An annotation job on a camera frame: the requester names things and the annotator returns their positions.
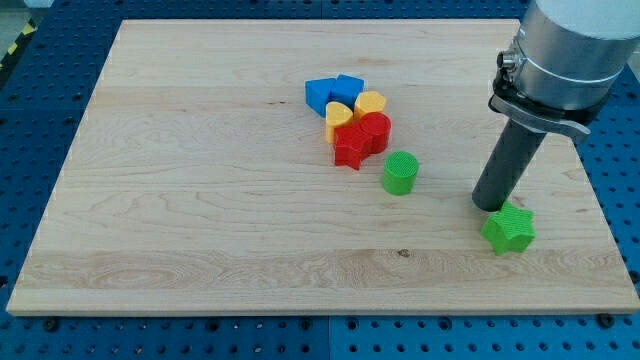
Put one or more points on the green cylinder block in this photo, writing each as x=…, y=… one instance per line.
x=400, y=171

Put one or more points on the red star block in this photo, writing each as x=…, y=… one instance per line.
x=351, y=146

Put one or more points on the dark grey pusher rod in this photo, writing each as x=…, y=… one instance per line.
x=509, y=159

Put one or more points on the red cylinder block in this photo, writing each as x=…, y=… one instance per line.
x=378, y=126

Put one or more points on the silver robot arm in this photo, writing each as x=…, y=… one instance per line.
x=562, y=62

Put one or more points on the blue cube block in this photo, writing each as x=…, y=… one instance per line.
x=346, y=89

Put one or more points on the light wooden board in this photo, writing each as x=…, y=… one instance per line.
x=199, y=183

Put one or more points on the blue triangle block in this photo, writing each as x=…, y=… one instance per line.
x=318, y=93

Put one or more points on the yellow semicircle block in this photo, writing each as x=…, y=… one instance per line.
x=336, y=115

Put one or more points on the green star block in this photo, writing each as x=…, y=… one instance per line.
x=510, y=229

